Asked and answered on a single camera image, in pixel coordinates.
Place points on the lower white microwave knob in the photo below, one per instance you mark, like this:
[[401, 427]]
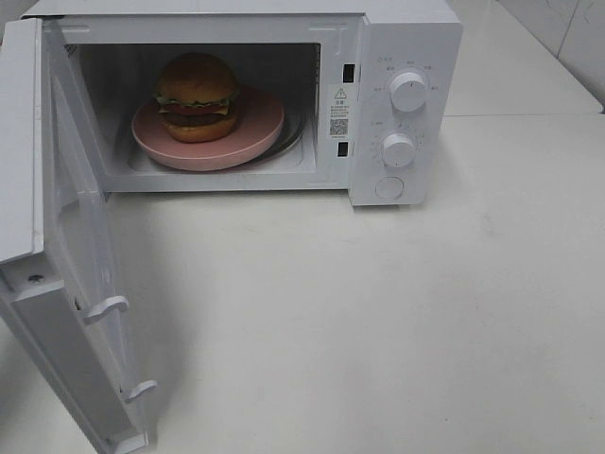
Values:
[[398, 150]]

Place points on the upper white microwave knob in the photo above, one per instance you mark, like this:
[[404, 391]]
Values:
[[408, 90]]

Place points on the glass microwave turntable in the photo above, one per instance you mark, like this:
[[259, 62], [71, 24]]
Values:
[[292, 130]]

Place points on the white microwave knob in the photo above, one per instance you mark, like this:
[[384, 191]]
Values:
[[408, 90], [398, 150]]

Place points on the round white door button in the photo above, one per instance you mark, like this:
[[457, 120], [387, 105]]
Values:
[[390, 188]]

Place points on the white microwave door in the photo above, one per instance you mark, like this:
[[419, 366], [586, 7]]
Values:
[[61, 294]]

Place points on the burger with lettuce and tomato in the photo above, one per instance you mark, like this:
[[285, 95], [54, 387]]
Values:
[[196, 95]]

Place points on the pink round plate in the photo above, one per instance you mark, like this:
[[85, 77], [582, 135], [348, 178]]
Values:
[[259, 124]]

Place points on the white microwave oven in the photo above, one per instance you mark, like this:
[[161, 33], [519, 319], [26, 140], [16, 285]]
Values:
[[292, 49]]

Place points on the white warning label sticker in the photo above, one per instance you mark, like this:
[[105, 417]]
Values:
[[339, 111]]

